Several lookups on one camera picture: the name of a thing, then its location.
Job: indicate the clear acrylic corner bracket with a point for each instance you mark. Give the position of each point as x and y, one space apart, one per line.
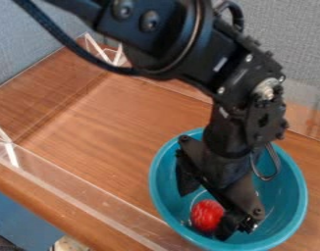
110 54

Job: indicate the clear acrylic left bracket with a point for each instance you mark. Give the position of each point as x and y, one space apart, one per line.
9 155

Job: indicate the clear acrylic barrier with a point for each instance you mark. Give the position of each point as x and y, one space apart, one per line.
303 100
88 212

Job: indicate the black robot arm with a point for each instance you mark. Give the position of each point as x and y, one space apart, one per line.
192 40

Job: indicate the blue plastic bowl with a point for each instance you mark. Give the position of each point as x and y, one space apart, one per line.
284 196

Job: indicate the clear acrylic front barrier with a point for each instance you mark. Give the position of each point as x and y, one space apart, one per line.
88 212

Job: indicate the red toy strawberry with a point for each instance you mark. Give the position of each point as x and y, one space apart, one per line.
207 215

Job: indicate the clear acrylic back barrier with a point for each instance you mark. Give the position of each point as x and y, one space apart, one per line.
303 100

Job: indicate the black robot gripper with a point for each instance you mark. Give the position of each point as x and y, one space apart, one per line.
228 179

